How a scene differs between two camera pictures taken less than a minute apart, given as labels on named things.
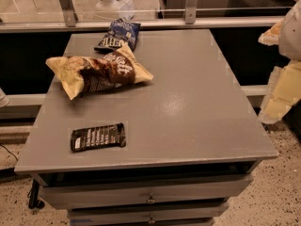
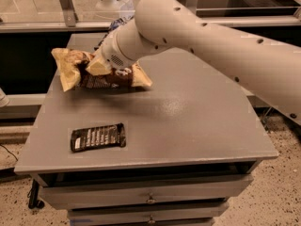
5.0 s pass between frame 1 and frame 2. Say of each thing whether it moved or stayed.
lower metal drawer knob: stayed
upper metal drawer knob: stayed
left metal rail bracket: stayed
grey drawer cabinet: stayed
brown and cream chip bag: moved
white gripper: moved
